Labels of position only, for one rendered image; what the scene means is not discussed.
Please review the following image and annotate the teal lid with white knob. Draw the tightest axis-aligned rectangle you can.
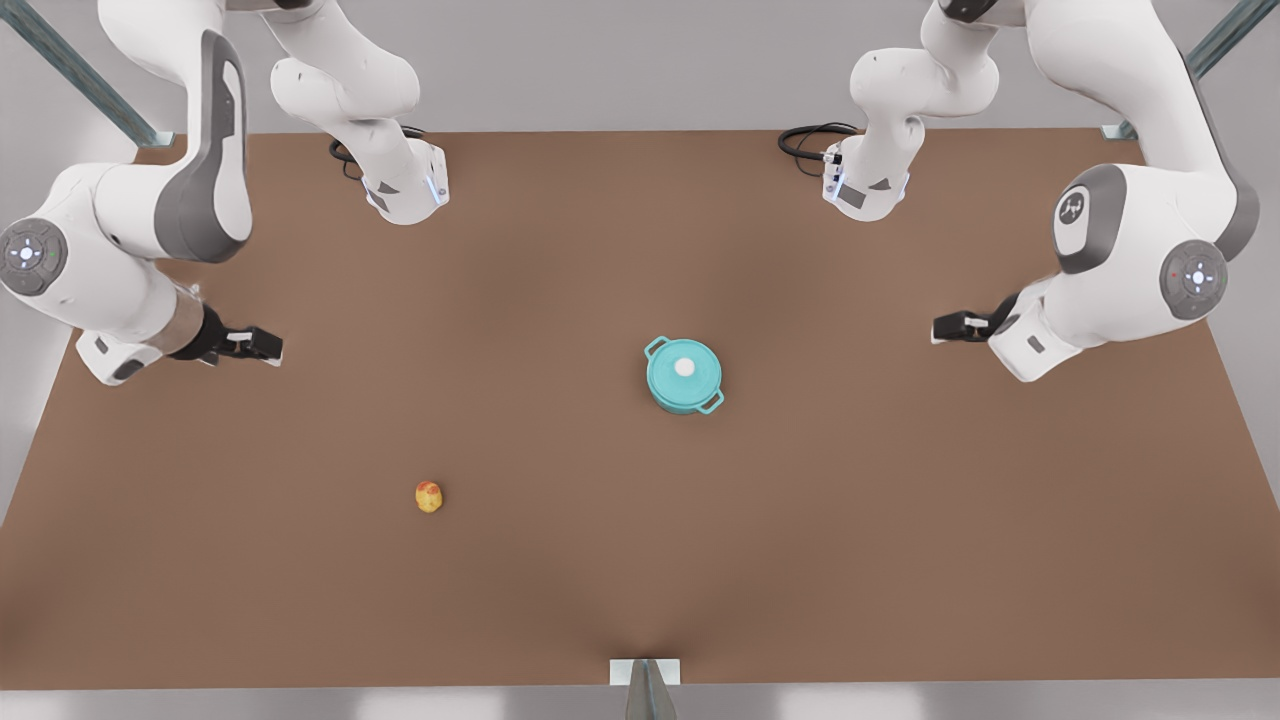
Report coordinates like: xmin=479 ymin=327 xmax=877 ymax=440
xmin=647 ymin=339 xmax=723 ymax=397

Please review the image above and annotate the black cable loop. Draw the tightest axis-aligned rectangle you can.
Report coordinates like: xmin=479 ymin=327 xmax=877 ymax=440
xmin=778 ymin=122 xmax=862 ymax=180
xmin=329 ymin=125 xmax=428 ymax=182

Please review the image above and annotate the teal pot with handles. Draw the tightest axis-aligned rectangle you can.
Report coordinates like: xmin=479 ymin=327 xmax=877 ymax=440
xmin=644 ymin=336 xmax=726 ymax=417

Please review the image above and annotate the silver frame post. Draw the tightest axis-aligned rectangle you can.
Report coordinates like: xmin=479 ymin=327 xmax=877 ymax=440
xmin=1100 ymin=0 xmax=1280 ymax=142
xmin=610 ymin=658 xmax=682 ymax=720
xmin=0 ymin=0 xmax=177 ymax=150

